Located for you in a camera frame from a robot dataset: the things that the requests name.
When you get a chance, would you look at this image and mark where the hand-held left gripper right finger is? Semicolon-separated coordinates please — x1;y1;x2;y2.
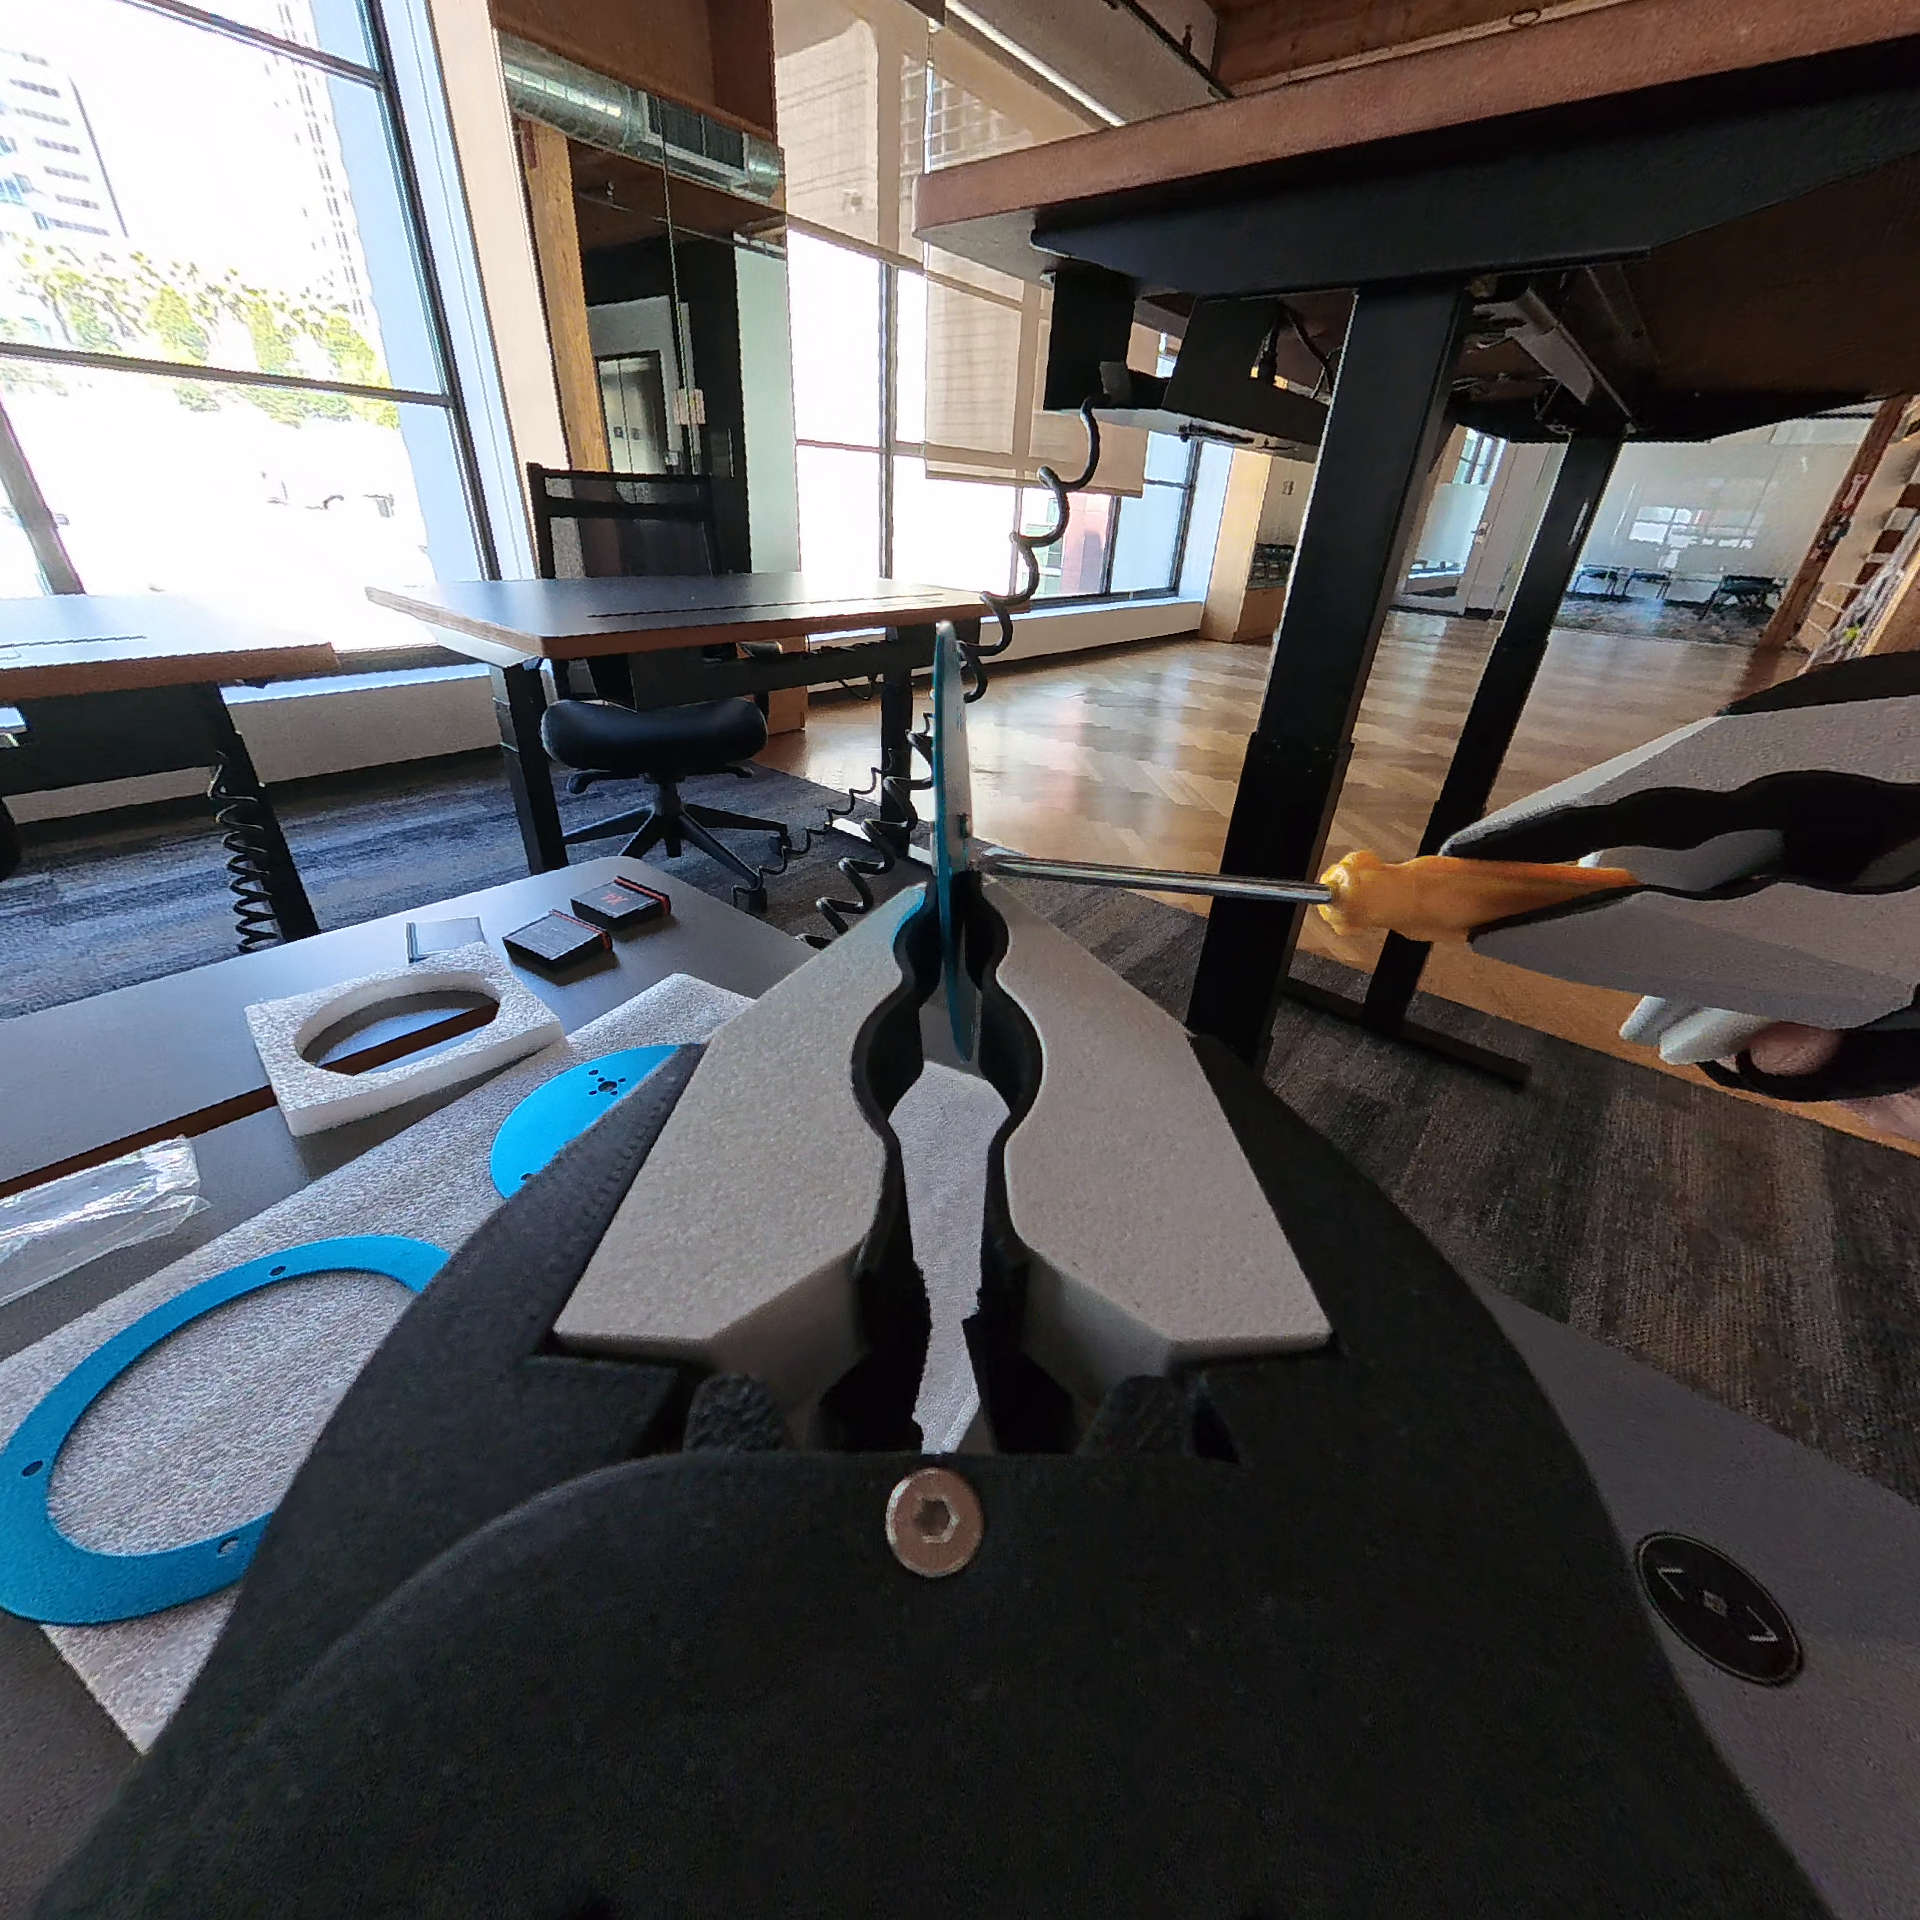
966;879;1338;1413

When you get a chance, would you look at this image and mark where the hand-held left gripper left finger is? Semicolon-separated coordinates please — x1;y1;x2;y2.
560;879;957;1413

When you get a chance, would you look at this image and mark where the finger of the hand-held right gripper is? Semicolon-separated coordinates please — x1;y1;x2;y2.
1473;871;1920;1037
1441;654;1920;896

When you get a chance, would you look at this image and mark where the yellow handled screwdriver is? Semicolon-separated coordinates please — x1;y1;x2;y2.
977;840;1637;957

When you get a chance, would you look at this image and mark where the small blue round plate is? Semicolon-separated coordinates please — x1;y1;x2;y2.
926;626;993;1068

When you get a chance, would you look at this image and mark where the black desk leg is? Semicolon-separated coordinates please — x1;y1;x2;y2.
1356;421;1629;1089
1185;287;1473;1068

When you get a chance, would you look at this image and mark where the grey desk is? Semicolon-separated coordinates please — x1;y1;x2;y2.
0;857;812;1201
0;976;1920;1920

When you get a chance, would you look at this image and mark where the round black desk grommet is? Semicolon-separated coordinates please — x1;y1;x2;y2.
1635;1533;1808;1689

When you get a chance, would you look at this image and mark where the raised wooden desk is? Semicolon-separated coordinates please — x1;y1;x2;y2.
916;0;1920;452

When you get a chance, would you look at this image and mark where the person's right hand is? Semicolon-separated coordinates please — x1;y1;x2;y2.
1746;1023;1920;1148

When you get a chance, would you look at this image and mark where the large blue round plate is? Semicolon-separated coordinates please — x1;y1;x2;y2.
489;1043;706;1201

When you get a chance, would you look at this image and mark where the black office chair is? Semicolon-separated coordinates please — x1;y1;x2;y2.
526;467;798;916

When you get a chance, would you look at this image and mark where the white foam sheet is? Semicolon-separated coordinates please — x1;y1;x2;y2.
0;971;752;1758

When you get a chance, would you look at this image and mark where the brown wooden table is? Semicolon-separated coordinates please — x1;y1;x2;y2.
367;573;998;878
0;593;339;948

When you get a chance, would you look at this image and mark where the clear plastic bag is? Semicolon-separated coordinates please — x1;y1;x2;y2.
0;1142;206;1307

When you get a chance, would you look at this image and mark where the window with roller blinds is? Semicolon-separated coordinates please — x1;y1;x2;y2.
775;0;1201;604

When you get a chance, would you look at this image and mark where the large glass window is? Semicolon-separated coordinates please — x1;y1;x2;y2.
0;0;482;646

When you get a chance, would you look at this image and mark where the black coiled cable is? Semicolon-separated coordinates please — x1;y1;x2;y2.
812;407;1113;937
204;751;322;950

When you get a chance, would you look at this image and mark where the blue metal ring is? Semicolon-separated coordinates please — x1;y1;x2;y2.
0;1238;453;1629

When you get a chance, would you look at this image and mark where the white foam frame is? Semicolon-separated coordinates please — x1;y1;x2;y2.
248;945;571;1136

